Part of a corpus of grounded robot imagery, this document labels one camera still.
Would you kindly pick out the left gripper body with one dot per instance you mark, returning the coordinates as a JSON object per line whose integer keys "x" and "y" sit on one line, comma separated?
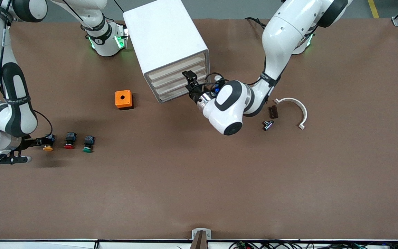
{"x": 196, "y": 93}

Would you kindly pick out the yellow push button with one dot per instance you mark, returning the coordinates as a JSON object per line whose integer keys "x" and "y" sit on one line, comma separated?
{"x": 48, "y": 148}

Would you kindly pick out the white plastic drawer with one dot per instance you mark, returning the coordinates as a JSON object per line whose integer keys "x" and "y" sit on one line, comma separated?
{"x": 168, "y": 76}
{"x": 167, "y": 85}
{"x": 171, "y": 66}
{"x": 171, "y": 93}

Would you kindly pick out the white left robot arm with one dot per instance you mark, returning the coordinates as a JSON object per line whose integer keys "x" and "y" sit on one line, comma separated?
{"x": 282, "y": 31}

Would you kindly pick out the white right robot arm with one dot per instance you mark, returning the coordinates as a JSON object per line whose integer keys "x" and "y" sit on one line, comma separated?
{"x": 14, "y": 86}

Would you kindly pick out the red push button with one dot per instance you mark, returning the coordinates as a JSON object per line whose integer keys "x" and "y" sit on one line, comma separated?
{"x": 69, "y": 147}

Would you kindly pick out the white drawer cabinet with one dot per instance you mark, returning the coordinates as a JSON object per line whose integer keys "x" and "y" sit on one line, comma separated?
{"x": 161, "y": 34}

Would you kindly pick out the green push button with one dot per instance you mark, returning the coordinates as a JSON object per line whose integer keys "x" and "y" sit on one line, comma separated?
{"x": 87, "y": 150}

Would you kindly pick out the orange button box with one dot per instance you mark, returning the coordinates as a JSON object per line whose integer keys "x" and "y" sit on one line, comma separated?
{"x": 127, "y": 100}

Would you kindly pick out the silver metal fitting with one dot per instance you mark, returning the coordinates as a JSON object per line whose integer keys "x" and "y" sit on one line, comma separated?
{"x": 267, "y": 126}

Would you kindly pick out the brown terminal block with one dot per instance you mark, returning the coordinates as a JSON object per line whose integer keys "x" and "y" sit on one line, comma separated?
{"x": 273, "y": 111}

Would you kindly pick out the white curved plastic clamp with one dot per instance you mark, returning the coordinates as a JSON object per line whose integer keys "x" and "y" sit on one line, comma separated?
{"x": 304, "y": 112}

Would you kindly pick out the grey metal bracket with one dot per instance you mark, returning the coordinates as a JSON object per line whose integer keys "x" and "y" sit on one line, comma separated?
{"x": 194, "y": 234}

